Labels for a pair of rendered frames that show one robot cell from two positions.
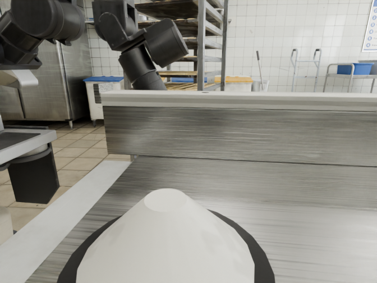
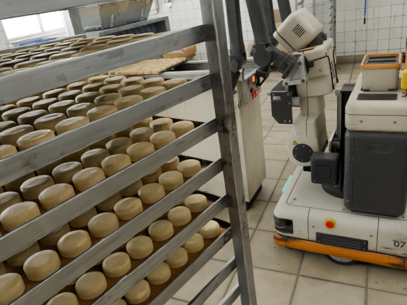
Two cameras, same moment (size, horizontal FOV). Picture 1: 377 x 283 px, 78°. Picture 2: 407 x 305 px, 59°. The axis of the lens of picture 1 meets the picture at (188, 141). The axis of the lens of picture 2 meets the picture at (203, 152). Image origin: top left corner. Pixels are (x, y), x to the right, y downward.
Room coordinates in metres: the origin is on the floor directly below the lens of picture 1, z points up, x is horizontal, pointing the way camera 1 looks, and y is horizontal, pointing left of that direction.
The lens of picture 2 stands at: (2.07, 0.59, 1.30)
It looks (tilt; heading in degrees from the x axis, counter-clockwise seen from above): 24 degrees down; 204
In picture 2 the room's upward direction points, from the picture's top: 9 degrees counter-clockwise
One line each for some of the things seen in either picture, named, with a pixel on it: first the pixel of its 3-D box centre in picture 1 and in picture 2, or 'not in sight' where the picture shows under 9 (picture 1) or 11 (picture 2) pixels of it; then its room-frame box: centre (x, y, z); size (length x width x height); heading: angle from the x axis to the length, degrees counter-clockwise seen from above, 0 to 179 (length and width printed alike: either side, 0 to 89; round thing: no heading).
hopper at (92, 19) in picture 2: not in sight; (114, 14); (-0.02, -0.78, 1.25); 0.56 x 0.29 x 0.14; 173
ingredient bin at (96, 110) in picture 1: (110, 100); not in sight; (3.82, 1.27, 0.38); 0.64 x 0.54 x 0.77; 179
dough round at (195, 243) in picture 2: not in sight; (192, 242); (1.47, 0.26, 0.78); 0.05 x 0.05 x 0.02
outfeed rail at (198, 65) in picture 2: not in sight; (128, 68); (-0.18, -0.87, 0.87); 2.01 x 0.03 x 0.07; 83
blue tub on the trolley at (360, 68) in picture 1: (353, 68); not in sight; (3.41, -2.31, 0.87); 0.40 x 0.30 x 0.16; 179
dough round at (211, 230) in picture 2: not in sight; (209, 229); (1.42, 0.29, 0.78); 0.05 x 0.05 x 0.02
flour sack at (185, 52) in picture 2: not in sight; (178, 51); (-3.43, -1.95, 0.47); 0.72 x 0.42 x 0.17; 1
